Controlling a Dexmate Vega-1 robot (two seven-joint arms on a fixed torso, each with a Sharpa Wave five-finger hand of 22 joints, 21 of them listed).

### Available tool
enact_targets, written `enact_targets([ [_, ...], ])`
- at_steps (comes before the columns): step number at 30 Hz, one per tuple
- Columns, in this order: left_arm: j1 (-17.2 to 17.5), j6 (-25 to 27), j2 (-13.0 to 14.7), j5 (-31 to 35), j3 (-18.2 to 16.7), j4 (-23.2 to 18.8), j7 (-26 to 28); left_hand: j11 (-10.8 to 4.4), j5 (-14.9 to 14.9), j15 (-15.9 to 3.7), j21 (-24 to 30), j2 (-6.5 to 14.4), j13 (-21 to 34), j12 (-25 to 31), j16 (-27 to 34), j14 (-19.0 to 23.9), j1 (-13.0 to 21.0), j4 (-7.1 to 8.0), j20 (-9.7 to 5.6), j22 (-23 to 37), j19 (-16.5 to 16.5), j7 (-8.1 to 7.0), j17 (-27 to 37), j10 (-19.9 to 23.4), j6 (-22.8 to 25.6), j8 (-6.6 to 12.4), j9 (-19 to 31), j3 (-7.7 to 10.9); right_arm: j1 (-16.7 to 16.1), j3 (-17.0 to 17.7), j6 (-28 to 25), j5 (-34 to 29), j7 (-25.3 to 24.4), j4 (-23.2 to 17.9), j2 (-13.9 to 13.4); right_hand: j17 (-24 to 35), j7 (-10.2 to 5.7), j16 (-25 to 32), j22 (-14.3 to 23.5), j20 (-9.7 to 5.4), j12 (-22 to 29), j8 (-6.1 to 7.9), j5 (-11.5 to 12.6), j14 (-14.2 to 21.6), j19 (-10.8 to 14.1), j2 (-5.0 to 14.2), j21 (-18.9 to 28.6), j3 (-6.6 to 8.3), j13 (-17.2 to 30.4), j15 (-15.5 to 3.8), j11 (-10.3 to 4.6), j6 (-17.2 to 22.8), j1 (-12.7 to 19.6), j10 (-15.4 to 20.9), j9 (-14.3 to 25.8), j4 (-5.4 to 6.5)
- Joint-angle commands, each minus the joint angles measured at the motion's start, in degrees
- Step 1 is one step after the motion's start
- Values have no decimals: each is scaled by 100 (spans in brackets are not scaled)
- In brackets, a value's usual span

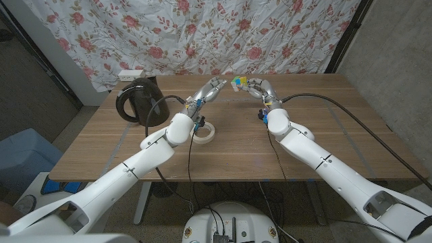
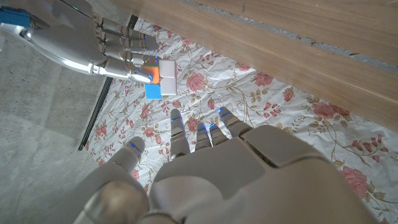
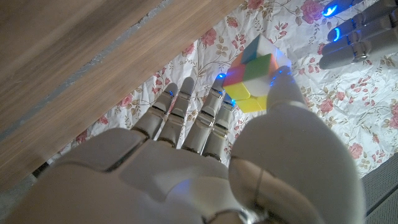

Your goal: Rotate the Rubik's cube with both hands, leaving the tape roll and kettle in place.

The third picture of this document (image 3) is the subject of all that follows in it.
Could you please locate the grey tape strip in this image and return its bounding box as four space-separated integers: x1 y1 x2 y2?
0 0 174 141

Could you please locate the multicoloured Rubik's cube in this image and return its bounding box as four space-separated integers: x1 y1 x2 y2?
222 33 292 114

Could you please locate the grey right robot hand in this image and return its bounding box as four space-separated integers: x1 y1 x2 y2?
2 65 366 224

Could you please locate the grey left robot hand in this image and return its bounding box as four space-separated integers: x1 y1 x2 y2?
318 0 398 70

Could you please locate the white floral backdrop cloth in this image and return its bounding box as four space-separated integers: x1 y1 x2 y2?
46 0 398 178

